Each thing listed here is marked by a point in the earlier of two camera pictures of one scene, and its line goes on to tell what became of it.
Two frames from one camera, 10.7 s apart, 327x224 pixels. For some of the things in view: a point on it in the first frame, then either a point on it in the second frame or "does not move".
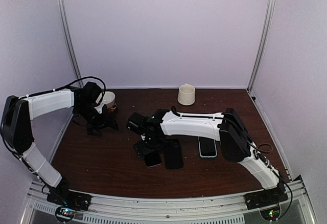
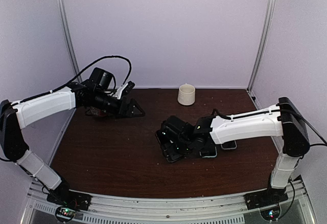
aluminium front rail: [219, 208] does not move
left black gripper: [103, 123] to [121, 114]
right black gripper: [141, 150] to [170, 155]
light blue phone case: [207, 147] does not move
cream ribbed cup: [186, 94] does not move
